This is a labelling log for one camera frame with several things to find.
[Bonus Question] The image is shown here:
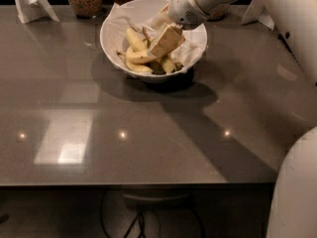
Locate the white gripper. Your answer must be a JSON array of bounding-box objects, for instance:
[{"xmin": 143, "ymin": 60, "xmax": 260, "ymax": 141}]
[{"xmin": 149, "ymin": 0, "xmax": 238, "ymax": 57}]

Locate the yellow banana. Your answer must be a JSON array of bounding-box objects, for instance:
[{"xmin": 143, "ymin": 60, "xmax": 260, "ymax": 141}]
[
  {"xmin": 117, "ymin": 47, "xmax": 155, "ymax": 73},
  {"xmin": 125, "ymin": 36, "xmax": 186, "ymax": 65},
  {"xmin": 126, "ymin": 28, "xmax": 147, "ymax": 52}
]

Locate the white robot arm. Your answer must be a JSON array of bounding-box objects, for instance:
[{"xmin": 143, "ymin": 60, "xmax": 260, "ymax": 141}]
[{"xmin": 153, "ymin": 0, "xmax": 317, "ymax": 238}]

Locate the white bowl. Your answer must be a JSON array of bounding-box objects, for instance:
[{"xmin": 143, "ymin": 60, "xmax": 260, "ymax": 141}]
[{"xmin": 100, "ymin": 0, "xmax": 207, "ymax": 83}]

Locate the upright yellow banana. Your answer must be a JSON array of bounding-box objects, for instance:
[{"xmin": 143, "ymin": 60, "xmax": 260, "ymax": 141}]
[{"xmin": 126, "ymin": 28, "xmax": 147, "ymax": 52}]

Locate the greenish banana in middle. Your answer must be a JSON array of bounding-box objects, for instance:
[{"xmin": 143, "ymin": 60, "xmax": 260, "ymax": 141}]
[{"xmin": 142, "ymin": 27, "xmax": 179, "ymax": 75}]

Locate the white paper towel liner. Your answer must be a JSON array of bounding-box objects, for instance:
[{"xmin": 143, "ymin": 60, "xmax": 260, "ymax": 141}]
[{"xmin": 100, "ymin": 0, "xmax": 207, "ymax": 81}]

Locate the right glass jar of grains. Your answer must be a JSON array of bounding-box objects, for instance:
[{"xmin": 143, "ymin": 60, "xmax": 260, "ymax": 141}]
[{"xmin": 209, "ymin": 4, "xmax": 229, "ymax": 21}]

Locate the right white folded stand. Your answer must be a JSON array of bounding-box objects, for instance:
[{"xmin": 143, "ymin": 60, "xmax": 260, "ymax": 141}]
[{"xmin": 241, "ymin": 0, "xmax": 275, "ymax": 31}]

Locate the white folded stand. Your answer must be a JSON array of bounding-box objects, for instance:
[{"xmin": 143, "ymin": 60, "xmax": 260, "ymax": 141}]
[
  {"xmin": 241, "ymin": 0, "xmax": 275, "ymax": 31},
  {"xmin": 15, "ymin": 0, "xmax": 59, "ymax": 24}
]

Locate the left white folded stand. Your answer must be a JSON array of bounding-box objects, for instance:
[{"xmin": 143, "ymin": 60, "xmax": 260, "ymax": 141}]
[{"xmin": 15, "ymin": 0, "xmax": 59, "ymax": 24}]

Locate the grey box under table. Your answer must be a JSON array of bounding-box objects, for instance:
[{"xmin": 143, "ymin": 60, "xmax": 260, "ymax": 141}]
[{"xmin": 123, "ymin": 185, "xmax": 192, "ymax": 208}]

